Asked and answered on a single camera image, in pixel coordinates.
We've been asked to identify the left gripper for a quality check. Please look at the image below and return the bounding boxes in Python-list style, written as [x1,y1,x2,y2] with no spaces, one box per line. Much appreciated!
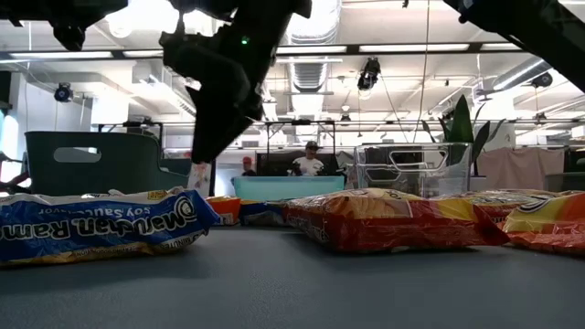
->
[159,17,293,165]

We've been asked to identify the orange ramen noodle packet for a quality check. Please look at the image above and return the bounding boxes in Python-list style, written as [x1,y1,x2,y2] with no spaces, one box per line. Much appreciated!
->
[205,195,242,227]
[501,191,585,256]

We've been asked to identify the blue ramen noodle packet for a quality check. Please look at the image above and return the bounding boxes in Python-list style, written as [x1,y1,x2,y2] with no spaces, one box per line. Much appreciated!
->
[238,199,290,228]
[0,186,221,269]

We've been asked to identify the red ramen noodle packet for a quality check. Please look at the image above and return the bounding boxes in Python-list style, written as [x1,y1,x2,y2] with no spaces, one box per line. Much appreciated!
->
[429,187,570,226]
[282,186,512,255]

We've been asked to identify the person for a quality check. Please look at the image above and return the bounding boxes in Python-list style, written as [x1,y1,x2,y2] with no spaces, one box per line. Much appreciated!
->
[240,155,258,177]
[286,140,326,177]

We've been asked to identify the floral print banner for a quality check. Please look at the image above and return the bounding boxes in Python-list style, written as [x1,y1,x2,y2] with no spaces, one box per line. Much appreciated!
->
[186,160,216,198]

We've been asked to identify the small teal plastic bin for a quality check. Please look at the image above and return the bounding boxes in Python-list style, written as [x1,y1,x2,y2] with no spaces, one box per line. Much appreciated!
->
[230,175,346,203]

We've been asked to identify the black ceiling spotlight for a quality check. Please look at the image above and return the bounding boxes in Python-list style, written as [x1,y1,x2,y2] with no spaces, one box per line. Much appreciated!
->
[530,71,554,90]
[356,57,382,92]
[53,81,74,103]

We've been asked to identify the clear plastic bin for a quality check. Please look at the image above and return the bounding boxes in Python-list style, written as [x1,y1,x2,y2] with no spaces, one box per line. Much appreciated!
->
[354,142,473,198]

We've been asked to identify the potted snake plant white pot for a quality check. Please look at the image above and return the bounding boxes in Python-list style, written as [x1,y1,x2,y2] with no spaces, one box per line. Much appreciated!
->
[420,94,506,192]

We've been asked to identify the black linear light fixture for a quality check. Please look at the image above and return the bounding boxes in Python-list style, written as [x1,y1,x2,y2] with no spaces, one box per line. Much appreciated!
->
[0,40,527,64]

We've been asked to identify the pink cloth cover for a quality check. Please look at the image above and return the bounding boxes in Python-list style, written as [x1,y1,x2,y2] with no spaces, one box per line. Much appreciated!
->
[476,146,567,191]

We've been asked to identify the background grey storage bin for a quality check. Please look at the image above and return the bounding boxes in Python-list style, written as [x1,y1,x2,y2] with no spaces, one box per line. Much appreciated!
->
[543,172,585,193]

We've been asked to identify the black workstation frame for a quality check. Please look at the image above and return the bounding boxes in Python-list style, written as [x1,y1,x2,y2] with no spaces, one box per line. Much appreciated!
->
[90,118,165,152]
[263,117,338,177]

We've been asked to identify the silver ventilation duct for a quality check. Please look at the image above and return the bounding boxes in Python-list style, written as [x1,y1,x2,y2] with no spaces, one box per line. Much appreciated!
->
[492,57,554,91]
[285,0,343,94]

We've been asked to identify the dark grey-green handled bin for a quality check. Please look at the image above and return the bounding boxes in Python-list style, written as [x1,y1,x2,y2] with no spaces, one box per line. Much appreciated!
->
[24,131,192,197]

